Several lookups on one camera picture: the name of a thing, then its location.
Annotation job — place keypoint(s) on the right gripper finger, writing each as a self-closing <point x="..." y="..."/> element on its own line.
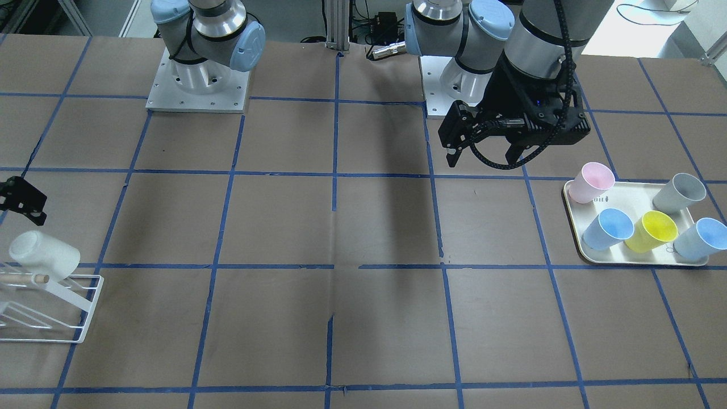
<point x="19" y="196"/>

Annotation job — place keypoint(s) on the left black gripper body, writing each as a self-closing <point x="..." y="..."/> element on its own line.
<point x="507" y="92"/>

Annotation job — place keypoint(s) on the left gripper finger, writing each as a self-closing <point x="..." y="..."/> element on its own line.
<point x="456" y="131"/>
<point x="514" y="154"/>

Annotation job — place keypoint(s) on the pale green white cup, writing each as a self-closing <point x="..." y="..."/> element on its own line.
<point x="43" y="254"/>

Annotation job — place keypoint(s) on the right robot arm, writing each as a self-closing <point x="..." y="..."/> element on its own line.
<point x="211" y="46"/>

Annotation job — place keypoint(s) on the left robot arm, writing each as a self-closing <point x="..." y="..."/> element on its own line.
<point x="542" y="34"/>

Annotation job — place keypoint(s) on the pink plastic cup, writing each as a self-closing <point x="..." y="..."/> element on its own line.
<point x="593" y="180"/>

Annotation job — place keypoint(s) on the blue plastic cup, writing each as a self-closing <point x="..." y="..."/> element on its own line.
<point x="610" y="227"/>

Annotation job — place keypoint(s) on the yellow plastic cup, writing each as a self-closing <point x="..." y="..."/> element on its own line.
<point x="652" y="230"/>

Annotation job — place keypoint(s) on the grey plastic cup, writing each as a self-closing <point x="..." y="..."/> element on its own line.
<point x="682" y="191"/>

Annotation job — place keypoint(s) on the light blue cup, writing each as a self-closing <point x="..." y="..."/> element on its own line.
<point x="707" y="236"/>

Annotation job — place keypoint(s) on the cream plastic tray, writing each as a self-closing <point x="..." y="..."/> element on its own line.
<point x="634" y="199"/>

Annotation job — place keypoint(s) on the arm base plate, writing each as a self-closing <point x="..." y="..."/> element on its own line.
<point x="207" y="87"/>
<point x="444" y="82"/>

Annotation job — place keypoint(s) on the white wire cup rack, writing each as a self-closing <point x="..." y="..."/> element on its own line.
<point x="35" y="309"/>

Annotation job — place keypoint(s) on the aluminium frame post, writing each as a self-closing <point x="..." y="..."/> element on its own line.
<point x="337" y="21"/>

